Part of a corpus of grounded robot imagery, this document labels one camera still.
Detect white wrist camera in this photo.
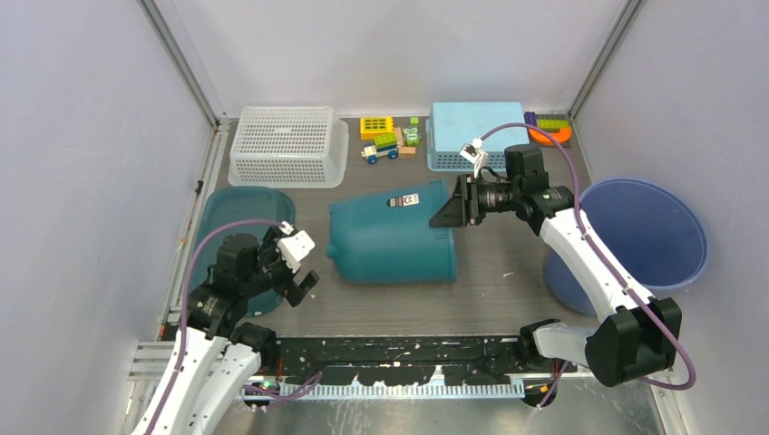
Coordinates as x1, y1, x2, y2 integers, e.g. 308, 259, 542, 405
460, 138, 489, 179
277, 230, 316, 273

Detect teal transparent plastic tub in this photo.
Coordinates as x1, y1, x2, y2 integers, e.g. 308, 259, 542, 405
190, 187, 296, 290

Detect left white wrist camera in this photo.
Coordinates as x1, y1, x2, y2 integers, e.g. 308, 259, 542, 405
277, 230, 316, 273

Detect purple cable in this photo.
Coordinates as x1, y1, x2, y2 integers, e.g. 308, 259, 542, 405
471, 122, 698, 411
143, 218, 296, 435

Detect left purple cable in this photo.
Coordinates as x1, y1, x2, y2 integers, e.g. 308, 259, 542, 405
143, 218, 296, 435

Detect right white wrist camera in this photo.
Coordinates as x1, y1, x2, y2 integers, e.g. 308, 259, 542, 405
460, 138, 489, 179

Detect white perforated plastic basket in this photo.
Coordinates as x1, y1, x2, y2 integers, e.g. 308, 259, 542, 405
228, 106, 349, 189

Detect yellow toy block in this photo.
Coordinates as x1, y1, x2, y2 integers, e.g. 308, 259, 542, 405
359, 116, 394, 140

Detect green monster toy block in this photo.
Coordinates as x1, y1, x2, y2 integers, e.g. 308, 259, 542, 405
401, 117, 421, 147

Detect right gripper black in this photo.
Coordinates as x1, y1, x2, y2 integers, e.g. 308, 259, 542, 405
430, 173, 521, 227

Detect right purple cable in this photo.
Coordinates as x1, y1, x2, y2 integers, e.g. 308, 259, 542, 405
471, 122, 698, 411

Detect white toy car blue wheels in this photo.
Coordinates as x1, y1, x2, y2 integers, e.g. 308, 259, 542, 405
361, 132, 400, 165

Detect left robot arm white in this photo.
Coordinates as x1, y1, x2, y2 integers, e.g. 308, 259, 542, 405
133, 221, 318, 434

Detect teal round bucket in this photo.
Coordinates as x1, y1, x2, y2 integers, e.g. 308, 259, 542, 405
326, 179, 457, 285

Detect orange purple toy blocks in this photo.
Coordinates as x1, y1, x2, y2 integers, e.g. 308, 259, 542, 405
523, 111, 573, 146

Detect blue round bucket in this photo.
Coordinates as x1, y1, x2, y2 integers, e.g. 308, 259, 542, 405
580, 178, 709, 298

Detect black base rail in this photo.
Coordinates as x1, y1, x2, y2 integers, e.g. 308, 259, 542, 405
256, 335, 560, 386

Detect light blue perforated basket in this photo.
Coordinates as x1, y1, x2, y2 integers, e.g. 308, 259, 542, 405
425, 101, 530, 172

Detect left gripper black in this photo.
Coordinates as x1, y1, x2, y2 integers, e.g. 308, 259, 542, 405
243, 225, 318, 305

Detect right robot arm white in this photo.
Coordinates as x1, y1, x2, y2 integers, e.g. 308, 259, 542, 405
430, 139, 687, 387

